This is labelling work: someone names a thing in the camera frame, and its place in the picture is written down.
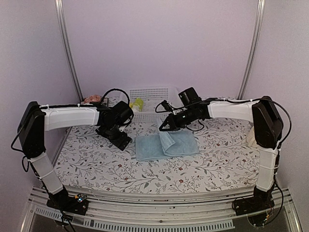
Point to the cream ceramic mug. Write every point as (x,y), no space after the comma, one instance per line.
(250,139)

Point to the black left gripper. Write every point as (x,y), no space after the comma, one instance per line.
(118,142)

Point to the right aluminium frame post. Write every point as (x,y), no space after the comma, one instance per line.
(254,44)

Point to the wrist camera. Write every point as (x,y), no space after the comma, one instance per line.
(123,113)
(189,96)

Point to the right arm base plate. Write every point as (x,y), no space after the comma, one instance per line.
(243,206)

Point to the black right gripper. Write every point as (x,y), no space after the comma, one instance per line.
(174,126)

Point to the floral embroidered placemat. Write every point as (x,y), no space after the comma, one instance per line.
(110,101)

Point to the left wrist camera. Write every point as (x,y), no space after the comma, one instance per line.
(123,113)

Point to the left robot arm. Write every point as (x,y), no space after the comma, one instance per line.
(38,119)

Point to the aluminium frame post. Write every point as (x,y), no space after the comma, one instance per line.
(254,44)
(65,38)

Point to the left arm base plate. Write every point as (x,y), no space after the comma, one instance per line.
(77,204)

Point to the green and white towel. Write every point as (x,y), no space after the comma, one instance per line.
(137,105)

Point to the aluminium front rail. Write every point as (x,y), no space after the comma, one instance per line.
(178,212)

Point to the left aluminium frame post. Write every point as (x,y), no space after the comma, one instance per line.
(65,38)

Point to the white plastic basket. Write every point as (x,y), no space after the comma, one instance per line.
(151,97)

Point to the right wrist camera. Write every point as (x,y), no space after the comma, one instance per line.
(189,96)

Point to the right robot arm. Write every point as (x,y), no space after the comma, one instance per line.
(261,112)

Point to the light blue towel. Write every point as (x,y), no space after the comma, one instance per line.
(165,145)

